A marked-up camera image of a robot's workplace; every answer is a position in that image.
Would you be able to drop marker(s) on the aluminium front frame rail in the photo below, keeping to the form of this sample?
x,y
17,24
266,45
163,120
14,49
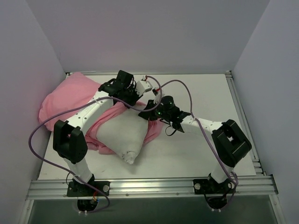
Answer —
x,y
150,188

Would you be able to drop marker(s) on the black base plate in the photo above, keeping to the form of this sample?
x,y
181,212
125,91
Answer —
x,y
211,187
76,189

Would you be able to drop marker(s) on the aluminium right frame rail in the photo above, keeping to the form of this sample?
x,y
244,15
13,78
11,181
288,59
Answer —
x,y
244,123

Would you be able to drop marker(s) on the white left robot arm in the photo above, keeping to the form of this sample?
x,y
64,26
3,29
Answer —
x,y
97,116

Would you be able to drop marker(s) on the aluminium frame rail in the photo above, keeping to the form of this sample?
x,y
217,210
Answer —
x,y
187,72
244,123
150,188

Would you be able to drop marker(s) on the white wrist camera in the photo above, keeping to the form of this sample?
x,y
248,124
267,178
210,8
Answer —
x,y
158,95
142,87

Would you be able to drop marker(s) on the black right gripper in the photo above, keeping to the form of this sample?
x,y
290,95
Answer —
x,y
147,113

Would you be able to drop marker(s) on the white pillow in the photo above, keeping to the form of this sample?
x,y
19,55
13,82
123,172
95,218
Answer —
x,y
123,135

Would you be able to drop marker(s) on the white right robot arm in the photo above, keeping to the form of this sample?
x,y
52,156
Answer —
x,y
230,144

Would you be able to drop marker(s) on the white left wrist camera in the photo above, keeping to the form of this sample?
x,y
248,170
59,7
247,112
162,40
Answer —
x,y
142,87

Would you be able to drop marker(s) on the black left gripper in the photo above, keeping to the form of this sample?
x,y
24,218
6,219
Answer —
x,y
130,99

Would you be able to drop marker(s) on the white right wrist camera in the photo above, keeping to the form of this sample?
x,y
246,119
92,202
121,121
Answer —
x,y
158,95

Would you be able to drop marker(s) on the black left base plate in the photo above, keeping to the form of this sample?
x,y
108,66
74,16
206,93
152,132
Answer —
x,y
76,189

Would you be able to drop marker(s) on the aluminium back frame rail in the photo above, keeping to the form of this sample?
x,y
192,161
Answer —
x,y
187,72

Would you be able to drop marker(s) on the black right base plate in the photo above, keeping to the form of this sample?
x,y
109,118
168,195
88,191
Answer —
x,y
211,187

